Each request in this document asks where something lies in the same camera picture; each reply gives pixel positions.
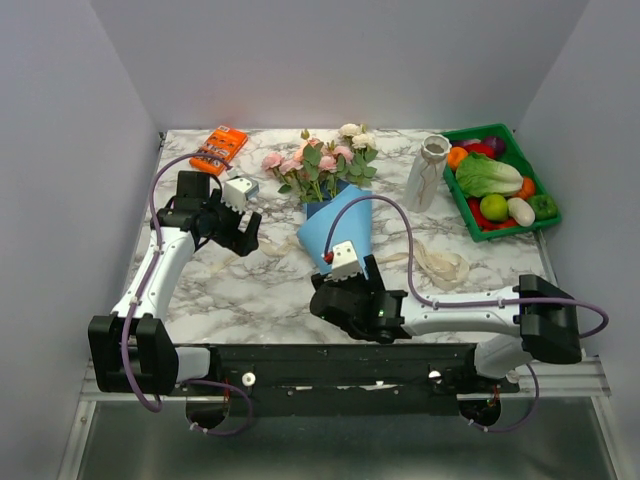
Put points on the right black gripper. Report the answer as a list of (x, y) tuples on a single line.
[(373, 284)]

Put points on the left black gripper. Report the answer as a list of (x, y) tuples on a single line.
[(246, 242)]

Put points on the cream ribbon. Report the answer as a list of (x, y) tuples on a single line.
[(446, 270)]

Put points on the blue wrapping paper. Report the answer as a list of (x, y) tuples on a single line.
[(354, 226)]

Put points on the pink flower stem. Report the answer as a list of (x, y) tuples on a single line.
[(334, 167)]

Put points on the white flower stem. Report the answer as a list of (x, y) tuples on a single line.
[(356, 154)]

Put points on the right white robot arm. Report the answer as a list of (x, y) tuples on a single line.
[(533, 320)]

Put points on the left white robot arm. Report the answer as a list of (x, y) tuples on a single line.
[(130, 347)]

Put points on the white ribbed vase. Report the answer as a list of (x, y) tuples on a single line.
[(426, 173)]

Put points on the pink flower bunch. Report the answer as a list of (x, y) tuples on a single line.
[(306, 173)]

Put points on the orange box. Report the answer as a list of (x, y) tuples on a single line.
[(219, 149)]

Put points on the red chili toy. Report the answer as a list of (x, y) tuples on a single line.
[(483, 223)]

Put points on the green lime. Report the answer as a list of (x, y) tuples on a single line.
[(494, 208)]

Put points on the green lettuce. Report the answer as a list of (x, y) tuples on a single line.
[(478, 175)]

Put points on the orange fruit toy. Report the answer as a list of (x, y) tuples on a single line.
[(455, 156)]

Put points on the white eggplant toy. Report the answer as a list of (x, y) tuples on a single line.
[(520, 211)]

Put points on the red pepper toy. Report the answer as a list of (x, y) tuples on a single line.
[(481, 148)]

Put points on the orange carrot toy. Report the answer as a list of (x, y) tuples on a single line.
[(528, 189)]

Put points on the green bell pepper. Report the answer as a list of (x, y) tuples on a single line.
[(543, 206)]

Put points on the purple onion toy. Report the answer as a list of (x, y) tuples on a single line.
[(496, 143)]

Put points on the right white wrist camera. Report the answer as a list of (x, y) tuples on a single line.
[(343, 261)]

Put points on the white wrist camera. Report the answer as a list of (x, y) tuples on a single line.
[(238, 191), (343, 261)]

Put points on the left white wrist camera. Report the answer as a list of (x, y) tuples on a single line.
[(238, 191)]

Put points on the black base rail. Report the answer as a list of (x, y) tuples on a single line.
[(339, 380)]

